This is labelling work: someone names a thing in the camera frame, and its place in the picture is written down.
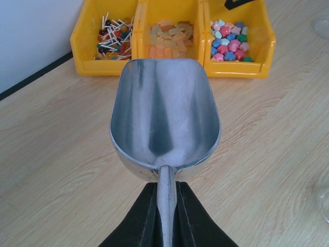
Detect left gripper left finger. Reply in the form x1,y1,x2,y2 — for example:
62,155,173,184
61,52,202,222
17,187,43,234
100,183,158,247

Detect metal scoop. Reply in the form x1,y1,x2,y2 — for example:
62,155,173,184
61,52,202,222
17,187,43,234
109,58,221,246

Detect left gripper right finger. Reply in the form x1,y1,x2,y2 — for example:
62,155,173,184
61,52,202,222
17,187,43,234
176,182,237,247

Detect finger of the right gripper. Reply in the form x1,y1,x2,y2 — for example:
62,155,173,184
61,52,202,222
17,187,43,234
224,0,253,10

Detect clear glass jar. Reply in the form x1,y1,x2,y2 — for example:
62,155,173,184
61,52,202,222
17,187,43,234
313,19,329,40

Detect clear glass jar lid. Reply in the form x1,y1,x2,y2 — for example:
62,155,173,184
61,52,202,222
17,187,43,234
317,186,329,223

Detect yellow bin with star candies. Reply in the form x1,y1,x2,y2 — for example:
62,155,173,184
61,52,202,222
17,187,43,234
203,1,276,78

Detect yellow bin with lollipops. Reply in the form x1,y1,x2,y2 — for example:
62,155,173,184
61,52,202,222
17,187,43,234
70,1,141,76

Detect yellow bin with gummies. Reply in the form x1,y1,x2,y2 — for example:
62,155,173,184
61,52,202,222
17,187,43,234
136,1,206,64

